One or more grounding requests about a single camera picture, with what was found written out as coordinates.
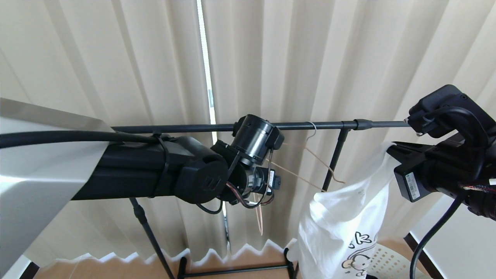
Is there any black clothes rack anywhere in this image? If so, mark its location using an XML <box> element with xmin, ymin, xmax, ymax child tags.
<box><xmin>110</xmin><ymin>119</ymin><xmax>411</xmax><ymax>279</ymax></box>

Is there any beige curtain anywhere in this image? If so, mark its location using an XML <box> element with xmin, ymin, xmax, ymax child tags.
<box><xmin>0</xmin><ymin>0</ymin><xmax>496</xmax><ymax>268</ymax></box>

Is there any white laundry basket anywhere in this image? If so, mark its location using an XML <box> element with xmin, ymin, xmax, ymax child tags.
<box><xmin>366</xmin><ymin>243</ymin><xmax>417</xmax><ymax>279</ymax></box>

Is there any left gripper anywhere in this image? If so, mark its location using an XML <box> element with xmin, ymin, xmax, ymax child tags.
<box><xmin>248</xmin><ymin>167</ymin><xmax>282</xmax><ymax>196</ymax></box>

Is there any white printed t-shirt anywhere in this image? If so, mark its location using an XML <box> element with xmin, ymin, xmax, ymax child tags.
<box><xmin>289</xmin><ymin>141</ymin><xmax>398</xmax><ymax>279</ymax></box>

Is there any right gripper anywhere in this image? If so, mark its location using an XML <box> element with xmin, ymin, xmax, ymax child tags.
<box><xmin>387</xmin><ymin>141</ymin><xmax>466</xmax><ymax>203</ymax></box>

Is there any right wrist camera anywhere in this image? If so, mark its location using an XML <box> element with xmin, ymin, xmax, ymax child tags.
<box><xmin>407</xmin><ymin>84</ymin><xmax>496</xmax><ymax>140</ymax></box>

